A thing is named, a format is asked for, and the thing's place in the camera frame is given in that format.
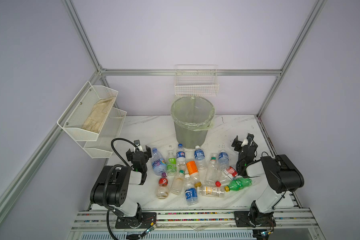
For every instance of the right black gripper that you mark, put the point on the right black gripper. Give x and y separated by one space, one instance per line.
237 144

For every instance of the green collar tea bottle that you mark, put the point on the green collar tea bottle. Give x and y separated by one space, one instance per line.
212 169

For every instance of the yellow cap clear bottle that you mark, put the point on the yellow cap clear bottle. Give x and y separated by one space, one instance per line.
210 191

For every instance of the blue label water bottle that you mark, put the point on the blue label water bottle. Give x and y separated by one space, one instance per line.
200 158

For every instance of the white wire wall basket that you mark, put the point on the white wire wall basket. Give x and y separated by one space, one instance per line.
196 81

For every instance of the grey mesh waste bin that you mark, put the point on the grey mesh waste bin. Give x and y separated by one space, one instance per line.
190 138

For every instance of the small blue label bottle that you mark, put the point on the small blue label bottle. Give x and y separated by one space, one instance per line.
223 160

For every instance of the white mesh shelf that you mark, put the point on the white mesh shelf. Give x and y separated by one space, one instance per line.
101 148
85 118

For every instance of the pepsi blue label bottle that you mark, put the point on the pepsi blue label bottle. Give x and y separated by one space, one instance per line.
180 156

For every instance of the green lime label bottle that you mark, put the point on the green lime label bottle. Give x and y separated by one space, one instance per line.
171 163

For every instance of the large blue label bottle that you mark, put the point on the large blue label bottle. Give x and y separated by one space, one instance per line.
158 162

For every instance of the upper white mesh shelf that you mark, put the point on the upper white mesh shelf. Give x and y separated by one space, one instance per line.
85 118

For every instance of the green soda bottle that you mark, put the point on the green soda bottle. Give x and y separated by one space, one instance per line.
238 184

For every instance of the green cap clear bottle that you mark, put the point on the green cap clear bottle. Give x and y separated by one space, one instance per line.
178 182

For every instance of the red cap crushed bottle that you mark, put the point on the red cap crushed bottle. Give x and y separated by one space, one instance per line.
226 176

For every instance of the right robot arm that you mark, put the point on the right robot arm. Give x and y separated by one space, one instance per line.
281 174

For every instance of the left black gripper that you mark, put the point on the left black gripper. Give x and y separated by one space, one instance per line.
129 156

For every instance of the green plastic bin liner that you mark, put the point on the green plastic bin liner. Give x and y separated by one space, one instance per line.
193 113

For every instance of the beige cloth in shelf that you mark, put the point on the beige cloth in shelf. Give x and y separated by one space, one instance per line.
98 115

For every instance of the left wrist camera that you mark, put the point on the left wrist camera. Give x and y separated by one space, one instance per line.
137 145

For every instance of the aluminium front rail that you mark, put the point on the aluminium front rail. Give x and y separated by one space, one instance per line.
286 224

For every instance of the blue label front bottle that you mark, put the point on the blue label front bottle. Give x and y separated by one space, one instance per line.
190 191

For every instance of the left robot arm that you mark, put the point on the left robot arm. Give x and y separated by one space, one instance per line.
111 188

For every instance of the lower white mesh shelf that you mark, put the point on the lower white mesh shelf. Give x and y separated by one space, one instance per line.
101 148

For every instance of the orange label bottle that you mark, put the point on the orange label bottle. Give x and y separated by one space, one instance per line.
193 171

